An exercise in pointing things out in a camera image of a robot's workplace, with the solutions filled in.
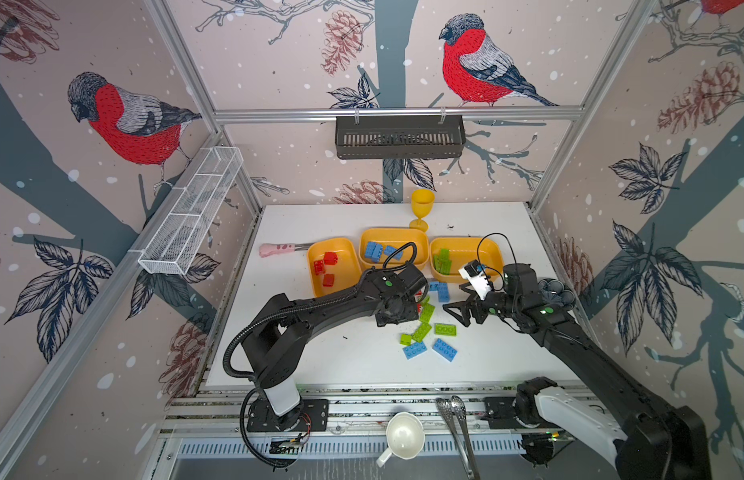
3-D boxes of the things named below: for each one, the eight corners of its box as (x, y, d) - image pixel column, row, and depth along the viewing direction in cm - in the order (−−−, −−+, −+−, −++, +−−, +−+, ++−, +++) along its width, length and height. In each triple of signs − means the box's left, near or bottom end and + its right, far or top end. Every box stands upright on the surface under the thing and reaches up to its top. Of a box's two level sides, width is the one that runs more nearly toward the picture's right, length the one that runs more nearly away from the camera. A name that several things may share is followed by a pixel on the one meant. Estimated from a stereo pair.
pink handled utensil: (262, 257, 109) (259, 251, 106) (262, 250, 111) (259, 244, 108) (312, 247, 111) (310, 242, 109) (311, 240, 113) (309, 235, 111)
